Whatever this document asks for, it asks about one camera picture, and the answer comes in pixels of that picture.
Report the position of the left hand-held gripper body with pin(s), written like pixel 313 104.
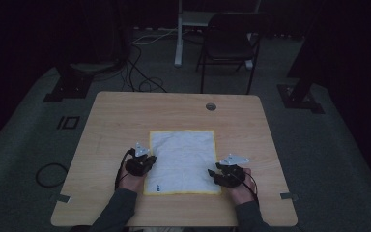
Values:
pixel 137 164

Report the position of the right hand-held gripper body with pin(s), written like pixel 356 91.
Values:
pixel 232 175

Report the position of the white towel with yellow edge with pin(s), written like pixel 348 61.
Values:
pixel 183 161

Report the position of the person's left hand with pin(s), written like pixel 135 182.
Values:
pixel 130 182

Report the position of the person's right hand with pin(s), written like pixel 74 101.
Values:
pixel 243 191

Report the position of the grey tape piece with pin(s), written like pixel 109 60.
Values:
pixel 63 198
pixel 289 196

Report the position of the black stand with square base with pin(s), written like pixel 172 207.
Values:
pixel 299 96
pixel 72 85

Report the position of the black folding chair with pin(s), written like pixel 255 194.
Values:
pixel 228 45

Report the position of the white metal desk frame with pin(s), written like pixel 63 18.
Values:
pixel 179 38

